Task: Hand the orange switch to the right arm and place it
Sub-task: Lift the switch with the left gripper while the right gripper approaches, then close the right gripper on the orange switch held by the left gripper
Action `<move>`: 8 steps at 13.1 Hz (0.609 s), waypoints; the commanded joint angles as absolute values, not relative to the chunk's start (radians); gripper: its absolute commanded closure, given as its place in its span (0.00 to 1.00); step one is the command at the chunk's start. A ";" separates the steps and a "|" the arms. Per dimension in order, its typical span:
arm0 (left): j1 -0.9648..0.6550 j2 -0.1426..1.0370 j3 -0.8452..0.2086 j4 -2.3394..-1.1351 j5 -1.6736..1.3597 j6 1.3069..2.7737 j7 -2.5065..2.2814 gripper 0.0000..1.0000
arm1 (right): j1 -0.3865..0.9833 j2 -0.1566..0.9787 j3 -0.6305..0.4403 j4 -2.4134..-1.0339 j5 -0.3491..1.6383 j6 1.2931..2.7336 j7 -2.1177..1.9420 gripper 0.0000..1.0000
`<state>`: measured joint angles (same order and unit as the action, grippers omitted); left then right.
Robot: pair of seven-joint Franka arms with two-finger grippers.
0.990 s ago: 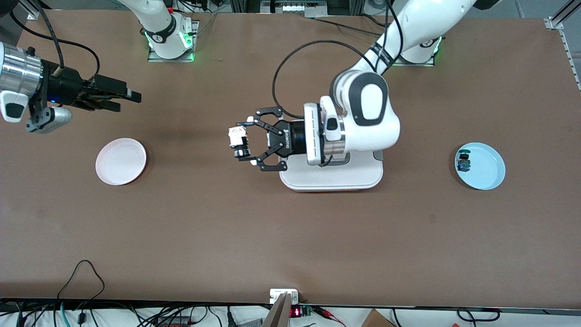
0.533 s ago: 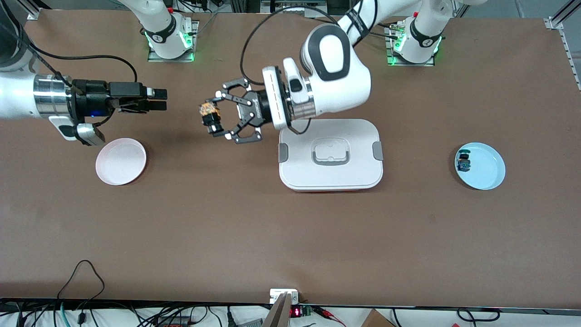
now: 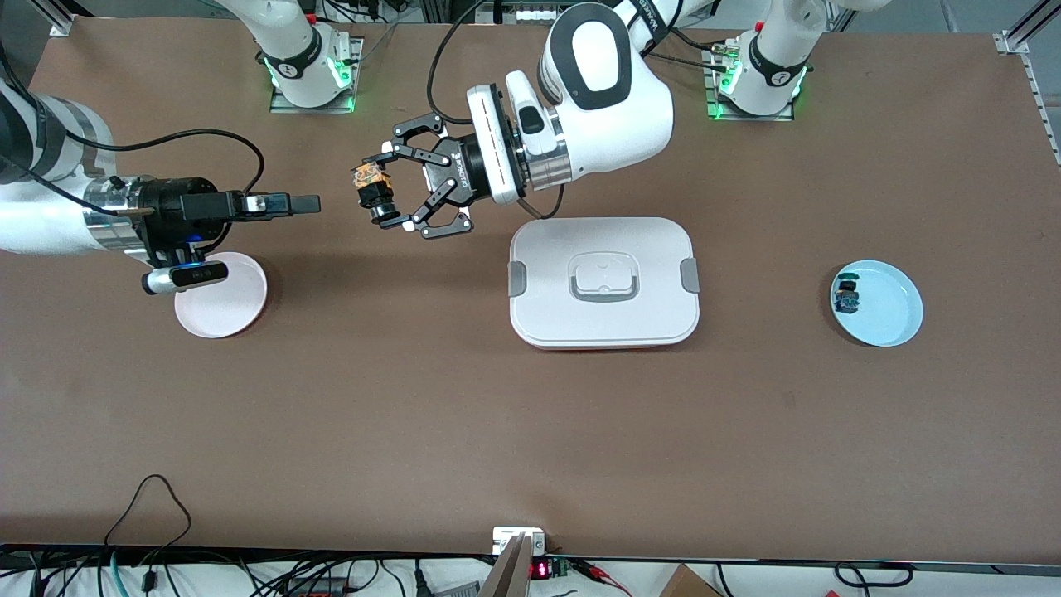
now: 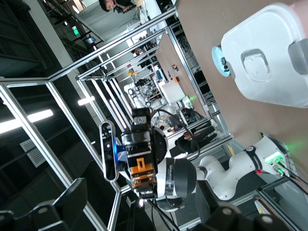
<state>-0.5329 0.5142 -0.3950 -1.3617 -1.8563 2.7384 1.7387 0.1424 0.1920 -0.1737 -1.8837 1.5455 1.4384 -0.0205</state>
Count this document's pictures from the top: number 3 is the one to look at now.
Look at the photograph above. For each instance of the white metal bracket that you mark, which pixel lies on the white metal bracket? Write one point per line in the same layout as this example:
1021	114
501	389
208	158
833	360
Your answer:
501	539

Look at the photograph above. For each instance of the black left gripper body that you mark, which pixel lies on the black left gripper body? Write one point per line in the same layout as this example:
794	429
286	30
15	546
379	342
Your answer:
461	168

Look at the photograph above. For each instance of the silver metal bracket with lights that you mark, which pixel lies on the silver metal bracket with lights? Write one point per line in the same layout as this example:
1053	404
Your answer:
530	12

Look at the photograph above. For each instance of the aluminium rail with perforated strip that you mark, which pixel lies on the aluminium rail with perforated strip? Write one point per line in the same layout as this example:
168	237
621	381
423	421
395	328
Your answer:
1015	40

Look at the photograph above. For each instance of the aluminium frame corner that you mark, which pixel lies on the aluminium frame corner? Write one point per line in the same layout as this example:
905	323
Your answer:
65	21

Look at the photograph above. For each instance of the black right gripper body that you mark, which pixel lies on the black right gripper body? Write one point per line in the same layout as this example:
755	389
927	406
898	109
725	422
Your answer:
172	204

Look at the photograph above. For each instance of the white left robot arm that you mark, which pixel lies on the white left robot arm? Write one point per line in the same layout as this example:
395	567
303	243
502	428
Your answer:
638	116

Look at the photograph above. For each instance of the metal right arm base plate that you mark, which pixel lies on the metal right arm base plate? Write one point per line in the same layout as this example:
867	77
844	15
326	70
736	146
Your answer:
355	58

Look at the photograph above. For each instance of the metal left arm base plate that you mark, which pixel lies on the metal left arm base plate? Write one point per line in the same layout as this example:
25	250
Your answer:
711	91

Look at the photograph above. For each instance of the aluminium profile bar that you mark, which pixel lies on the aluminium profile bar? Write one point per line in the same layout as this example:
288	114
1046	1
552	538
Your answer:
510	572

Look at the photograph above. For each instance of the green and blue switch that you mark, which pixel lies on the green and blue switch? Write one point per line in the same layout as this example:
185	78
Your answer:
847	294

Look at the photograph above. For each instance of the light blue round plate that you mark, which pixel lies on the light blue round plate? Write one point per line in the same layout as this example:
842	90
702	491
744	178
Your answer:
887	307

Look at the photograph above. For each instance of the pink round plate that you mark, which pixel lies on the pink round plate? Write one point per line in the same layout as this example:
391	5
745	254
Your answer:
224	311

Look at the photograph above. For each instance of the red digit display module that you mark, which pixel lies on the red digit display module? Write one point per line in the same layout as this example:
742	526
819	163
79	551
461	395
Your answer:
540	570

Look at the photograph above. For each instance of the brown cardboard box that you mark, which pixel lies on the brown cardboard box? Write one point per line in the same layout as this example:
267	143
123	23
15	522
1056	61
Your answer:
688	584

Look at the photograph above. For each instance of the orange push-button switch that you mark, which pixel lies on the orange push-button switch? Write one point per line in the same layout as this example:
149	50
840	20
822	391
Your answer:
375	195

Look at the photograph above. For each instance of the white lunch box grey clips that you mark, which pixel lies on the white lunch box grey clips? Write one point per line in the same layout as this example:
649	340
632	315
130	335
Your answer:
605	249

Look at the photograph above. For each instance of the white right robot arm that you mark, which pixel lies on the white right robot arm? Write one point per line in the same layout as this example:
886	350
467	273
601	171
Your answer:
41	224

